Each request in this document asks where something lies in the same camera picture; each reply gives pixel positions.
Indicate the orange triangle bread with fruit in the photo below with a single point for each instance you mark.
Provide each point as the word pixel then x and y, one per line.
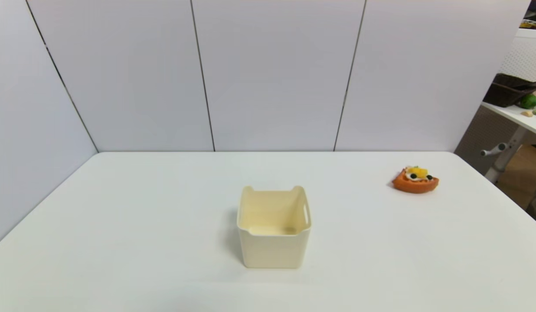
pixel 414 186

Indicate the cream plastic storage bin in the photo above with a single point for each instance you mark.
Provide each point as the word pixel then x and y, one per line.
pixel 272 251

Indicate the dark brown basket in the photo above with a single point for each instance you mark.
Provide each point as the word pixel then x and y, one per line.
pixel 503 93

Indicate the white side table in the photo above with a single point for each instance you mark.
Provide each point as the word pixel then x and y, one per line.
pixel 523 121

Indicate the small beige food piece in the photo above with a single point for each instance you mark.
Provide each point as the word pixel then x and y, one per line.
pixel 527 113

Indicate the dark green round fruit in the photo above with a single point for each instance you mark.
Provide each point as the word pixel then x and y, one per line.
pixel 529 101

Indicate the white pegboard panel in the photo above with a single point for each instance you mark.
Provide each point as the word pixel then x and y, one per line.
pixel 526 54

